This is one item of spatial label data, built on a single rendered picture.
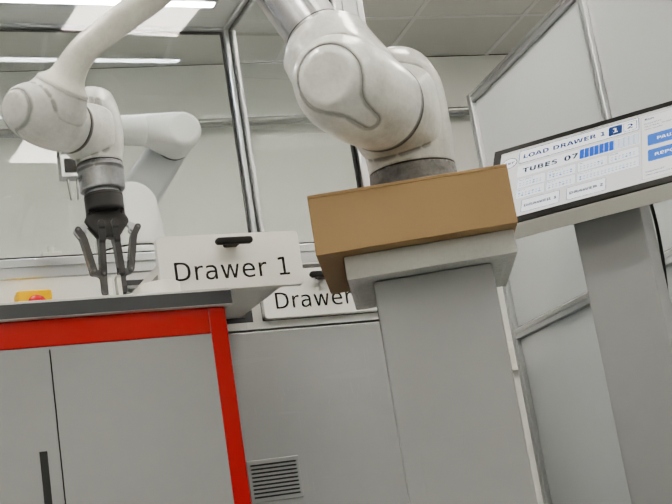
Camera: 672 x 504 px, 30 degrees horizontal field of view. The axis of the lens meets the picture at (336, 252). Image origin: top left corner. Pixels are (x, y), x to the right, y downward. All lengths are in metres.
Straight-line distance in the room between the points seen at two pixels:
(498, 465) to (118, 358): 0.64
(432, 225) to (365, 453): 0.93
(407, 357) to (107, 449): 0.50
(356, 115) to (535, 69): 2.85
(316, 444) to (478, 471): 0.81
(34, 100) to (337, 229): 0.64
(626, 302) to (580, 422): 1.81
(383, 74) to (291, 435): 1.04
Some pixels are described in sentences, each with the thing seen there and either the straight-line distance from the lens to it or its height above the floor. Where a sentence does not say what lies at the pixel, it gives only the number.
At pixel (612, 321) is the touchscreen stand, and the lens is 2.92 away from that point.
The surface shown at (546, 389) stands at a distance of 4.90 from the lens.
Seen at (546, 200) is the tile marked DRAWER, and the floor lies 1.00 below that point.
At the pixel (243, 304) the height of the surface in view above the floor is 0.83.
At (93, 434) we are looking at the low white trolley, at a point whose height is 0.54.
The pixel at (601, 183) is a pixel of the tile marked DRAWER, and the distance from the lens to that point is 2.90.
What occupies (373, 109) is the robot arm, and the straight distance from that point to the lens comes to 1.98.
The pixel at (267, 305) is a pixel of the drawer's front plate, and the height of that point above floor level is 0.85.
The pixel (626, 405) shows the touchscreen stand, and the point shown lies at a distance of 2.90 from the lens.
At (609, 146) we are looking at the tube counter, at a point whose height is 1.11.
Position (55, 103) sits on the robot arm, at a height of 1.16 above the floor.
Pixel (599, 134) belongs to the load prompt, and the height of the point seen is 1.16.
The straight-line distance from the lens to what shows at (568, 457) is 4.81.
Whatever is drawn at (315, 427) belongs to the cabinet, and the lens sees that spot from 2.79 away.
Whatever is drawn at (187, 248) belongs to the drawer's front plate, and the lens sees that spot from 2.42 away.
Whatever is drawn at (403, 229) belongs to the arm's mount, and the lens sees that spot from 2.01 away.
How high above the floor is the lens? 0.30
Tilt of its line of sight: 13 degrees up
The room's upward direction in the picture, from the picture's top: 9 degrees counter-clockwise
